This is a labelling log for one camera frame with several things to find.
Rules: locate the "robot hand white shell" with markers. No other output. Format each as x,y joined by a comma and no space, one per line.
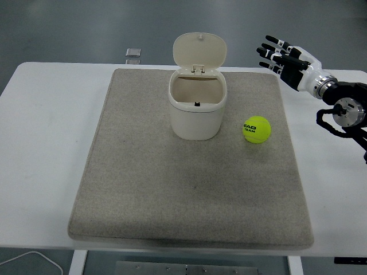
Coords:
306,76

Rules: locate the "yellow tennis ball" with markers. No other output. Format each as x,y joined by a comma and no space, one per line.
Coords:
257,129

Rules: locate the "cream bin with hinged lid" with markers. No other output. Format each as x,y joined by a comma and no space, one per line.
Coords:
198,94

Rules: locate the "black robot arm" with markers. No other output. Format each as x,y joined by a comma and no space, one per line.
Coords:
347,107

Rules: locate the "beige fabric mat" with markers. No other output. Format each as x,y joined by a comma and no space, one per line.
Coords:
190,160

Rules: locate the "silver floor socket cover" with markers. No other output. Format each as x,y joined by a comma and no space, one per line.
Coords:
133,55

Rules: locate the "white table leg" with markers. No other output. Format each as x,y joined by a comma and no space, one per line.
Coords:
78,262
295,265

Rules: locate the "black control panel strip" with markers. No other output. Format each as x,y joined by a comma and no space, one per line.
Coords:
350,260

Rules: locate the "grey metal plate with screws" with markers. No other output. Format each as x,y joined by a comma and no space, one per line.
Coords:
187,268

